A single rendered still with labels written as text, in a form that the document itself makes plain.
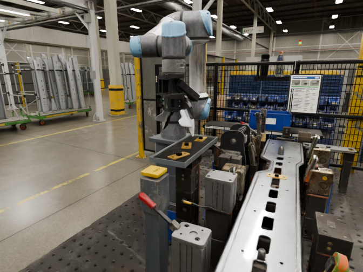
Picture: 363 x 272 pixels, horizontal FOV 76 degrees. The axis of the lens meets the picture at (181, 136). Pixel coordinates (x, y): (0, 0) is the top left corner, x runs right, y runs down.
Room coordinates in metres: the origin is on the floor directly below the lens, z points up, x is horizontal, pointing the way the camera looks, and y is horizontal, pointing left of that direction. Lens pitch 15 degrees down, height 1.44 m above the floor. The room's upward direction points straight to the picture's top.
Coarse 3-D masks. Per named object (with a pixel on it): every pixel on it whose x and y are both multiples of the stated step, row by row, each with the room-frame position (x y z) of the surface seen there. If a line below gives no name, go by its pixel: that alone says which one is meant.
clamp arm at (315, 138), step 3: (315, 135) 1.25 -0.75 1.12; (318, 135) 1.25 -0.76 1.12; (312, 138) 1.27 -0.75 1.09; (315, 138) 1.25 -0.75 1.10; (318, 138) 1.24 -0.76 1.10; (312, 141) 1.26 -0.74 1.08; (315, 141) 1.25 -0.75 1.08; (312, 144) 1.25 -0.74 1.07; (315, 144) 1.24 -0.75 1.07; (312, 147) 1.25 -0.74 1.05; (309, 150) 1.27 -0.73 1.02; (312, 150) 1.25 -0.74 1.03; (306, 153) 1.27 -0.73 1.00; (309, 153) 1.26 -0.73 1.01; (309, 156) 1.25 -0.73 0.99
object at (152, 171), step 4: (148, 168) 0.67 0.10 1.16; (152, 168) 0.67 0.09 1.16; (156, 168) 0.67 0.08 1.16; (160, 168) 0.67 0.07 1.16; (164, 168) 0.67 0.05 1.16; (144, 172) 0.65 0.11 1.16; (148, 172) 0.65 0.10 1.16; (152, 172) 0.65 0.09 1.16; (156, 172) 0.65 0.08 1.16; (160, 172) 0.65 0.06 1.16; (164, 172) 0.66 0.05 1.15; (152, 176) 0.63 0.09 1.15; (156, 176) 0.63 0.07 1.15
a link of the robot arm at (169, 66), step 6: (162, 60) 0.76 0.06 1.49; (168, 60) 0.74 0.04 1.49; (174, 60) 0.74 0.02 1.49; (180, 60) 0.75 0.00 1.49; (162, 66) 0.77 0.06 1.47; (168, 66) 0.74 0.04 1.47; (174, 66) 0.74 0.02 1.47; (180, 66) 0.75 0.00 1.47; (168, 72) 0.75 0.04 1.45; (174, 72) 0.74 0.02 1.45; (180, 72) 0.75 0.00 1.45
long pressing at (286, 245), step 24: (288, 144) 1.47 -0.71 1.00; (288, 168) 1.06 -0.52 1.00; (264, 192) 0.82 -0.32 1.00; (288, 192) 0.82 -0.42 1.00; (240, 216) 0.65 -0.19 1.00; (264, 216) 0.66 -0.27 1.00; (288, 216) 0.66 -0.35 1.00; (240, 240) 0.55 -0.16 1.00; (288, 240) 0.55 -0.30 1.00; (240, 264) 0.46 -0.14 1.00; (288, 264) 0.46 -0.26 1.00
